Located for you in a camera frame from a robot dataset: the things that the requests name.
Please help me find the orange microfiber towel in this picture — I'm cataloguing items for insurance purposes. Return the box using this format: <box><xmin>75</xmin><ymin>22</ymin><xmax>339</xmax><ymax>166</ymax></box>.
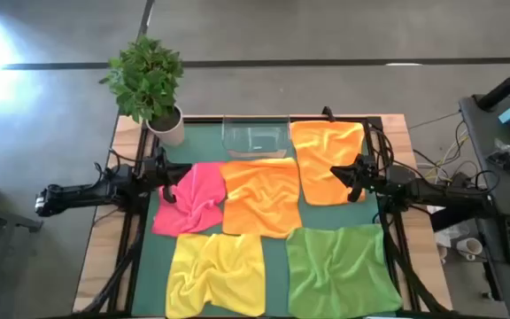
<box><xmin>289</xmin><ymin>119</ymin><xmax>367</xmax><ymax>207</ymax></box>
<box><xmin>219</xmin><ymin>157</ymin><xmax>304</xmax><ymax>240</ymax></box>

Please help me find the black flat bar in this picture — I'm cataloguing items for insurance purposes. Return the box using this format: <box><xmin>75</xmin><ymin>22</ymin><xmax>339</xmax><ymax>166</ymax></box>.
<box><xmin>429</xmin><ymin>204</ymin><xmax>495</xmax><ymax>232</ymax></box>

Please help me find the white mug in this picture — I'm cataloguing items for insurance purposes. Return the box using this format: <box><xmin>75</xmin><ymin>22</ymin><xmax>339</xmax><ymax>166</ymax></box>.
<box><xmin>455</xmin><ymin>237</ymin><xmax>484</xmax><ymax>261</ymax></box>

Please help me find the green leafy plant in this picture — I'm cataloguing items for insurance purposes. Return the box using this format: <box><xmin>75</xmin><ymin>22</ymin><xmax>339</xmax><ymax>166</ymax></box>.
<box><xmin>98</xmin><ymin>35</ymin><xmax>185</xmax><ymax>125</ymax></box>

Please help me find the clear plastic bag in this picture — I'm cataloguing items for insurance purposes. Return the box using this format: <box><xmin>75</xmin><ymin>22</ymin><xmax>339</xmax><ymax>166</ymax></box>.
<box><xmin>427</xmin><ymin>206</ymin><xmax>471</xmax><ymax>248</ymax></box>

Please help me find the yellow microfiber towel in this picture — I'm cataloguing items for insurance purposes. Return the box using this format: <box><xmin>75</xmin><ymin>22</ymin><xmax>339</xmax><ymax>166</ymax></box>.
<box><xmin>165</xmin><ymin>232</ymin><xmax>267</xmax><ymax>319</ymax></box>

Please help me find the black pole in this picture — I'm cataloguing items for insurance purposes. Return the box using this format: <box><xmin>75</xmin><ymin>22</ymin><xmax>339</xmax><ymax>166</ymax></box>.
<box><xmin>475</xmin><ymin>55</ymin><xmax>510</xmax><ymax>112</ymax></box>

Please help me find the clear plastic wrapper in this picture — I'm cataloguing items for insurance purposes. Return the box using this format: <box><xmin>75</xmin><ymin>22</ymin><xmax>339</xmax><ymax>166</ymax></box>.
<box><xmin>484</xmin><ymin>136</ymin><xmax>510</xmax><ymax>168</ymax></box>

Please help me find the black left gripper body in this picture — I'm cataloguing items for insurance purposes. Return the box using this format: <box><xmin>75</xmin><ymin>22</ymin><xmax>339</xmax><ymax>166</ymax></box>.
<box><xmin>142</xmin><ymin>148</ymin><xmax>181</xmax><ymax>187</ymax></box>

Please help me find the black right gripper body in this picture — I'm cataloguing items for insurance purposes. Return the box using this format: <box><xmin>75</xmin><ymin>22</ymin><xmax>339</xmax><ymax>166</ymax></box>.
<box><xmin>354</xmin><ymin>152</ymin><xmax>387</xmax><ymax>190</ymax></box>

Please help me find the pink microfiber towel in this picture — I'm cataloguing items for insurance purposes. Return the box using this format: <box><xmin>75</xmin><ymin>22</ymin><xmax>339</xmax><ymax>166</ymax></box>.
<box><xmin>151</xmin><ymin>161</ymin><xmax>228</xmax><ymax>238</ymax></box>

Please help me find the white plant pot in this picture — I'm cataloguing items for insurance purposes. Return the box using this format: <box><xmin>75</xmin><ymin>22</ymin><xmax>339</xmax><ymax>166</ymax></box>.
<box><xmin>145</xmin><ymin>104</ymin><xmax>186</xmax><ymax>148</ymax></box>

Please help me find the black power adapter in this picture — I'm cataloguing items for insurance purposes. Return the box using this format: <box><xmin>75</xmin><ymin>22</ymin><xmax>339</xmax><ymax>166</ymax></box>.
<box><xmin>452</xmin><ymin>172</ymin><xmax>473</xmax><ymax>190</ymax></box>

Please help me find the black aluminium table frame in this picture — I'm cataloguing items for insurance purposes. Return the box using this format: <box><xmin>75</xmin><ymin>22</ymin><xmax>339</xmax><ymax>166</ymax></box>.
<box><xmin>77</xmin><ymin>113</ymin><xmax>455</xmax><ymax>319</ymax></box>

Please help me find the green microfiber towel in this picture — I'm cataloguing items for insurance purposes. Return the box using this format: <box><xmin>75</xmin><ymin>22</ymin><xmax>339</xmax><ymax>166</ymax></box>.
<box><xmin>284</xmin><ymin>223</ymin><xmax>403</xmax><ymax>319</ymax></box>

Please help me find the clear plastic bin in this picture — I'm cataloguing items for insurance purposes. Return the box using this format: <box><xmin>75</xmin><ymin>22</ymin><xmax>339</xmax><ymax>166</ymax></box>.
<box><xmin>221</xmin><ymin>114</ymin><xmax>292</xmax><ymax>160</ymax></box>

